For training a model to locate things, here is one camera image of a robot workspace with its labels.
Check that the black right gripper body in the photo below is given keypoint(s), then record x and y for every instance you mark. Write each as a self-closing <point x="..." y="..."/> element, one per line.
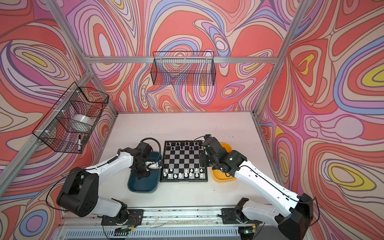
<point x="207" y="161"/>

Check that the black wire basket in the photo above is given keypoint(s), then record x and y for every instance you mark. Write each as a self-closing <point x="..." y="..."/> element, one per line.
<point x="183" y="68"/>
<point x="60" y="133"/>

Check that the black wire basket back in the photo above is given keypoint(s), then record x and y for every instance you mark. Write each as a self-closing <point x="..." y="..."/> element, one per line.
<point x="183" y="68"/>

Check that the black wire basket left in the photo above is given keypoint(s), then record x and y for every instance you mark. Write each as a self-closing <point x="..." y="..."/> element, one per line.
<point x="60" y="133"/>

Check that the black white chess board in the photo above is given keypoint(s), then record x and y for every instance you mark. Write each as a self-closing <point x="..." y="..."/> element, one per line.
<point x="181" y="162"/>

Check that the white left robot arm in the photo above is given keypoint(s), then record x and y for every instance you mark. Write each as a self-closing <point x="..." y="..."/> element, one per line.
<point x="80" y="191"/>

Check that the yellow plastic tray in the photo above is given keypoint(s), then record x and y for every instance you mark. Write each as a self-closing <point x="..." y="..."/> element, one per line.
<point x="219" y="176"/>

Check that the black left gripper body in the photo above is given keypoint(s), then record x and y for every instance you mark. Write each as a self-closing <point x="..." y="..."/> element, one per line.
<point x="141" y="170"/>

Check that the teal plastic tray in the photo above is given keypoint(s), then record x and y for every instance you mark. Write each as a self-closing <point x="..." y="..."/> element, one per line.
<point x="147" y="184"/>

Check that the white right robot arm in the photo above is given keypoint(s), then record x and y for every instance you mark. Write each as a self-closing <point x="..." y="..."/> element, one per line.
<point x="288" y="211"/>

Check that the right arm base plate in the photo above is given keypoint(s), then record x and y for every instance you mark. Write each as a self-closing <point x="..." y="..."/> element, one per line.
<point x="230" y="216"/>

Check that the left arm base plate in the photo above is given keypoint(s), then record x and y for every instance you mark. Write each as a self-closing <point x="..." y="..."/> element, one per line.
<point x="129" y="217"/>

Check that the silver tape roll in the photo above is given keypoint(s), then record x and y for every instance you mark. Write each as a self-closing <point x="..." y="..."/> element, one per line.
<point x="83" y="119"/>

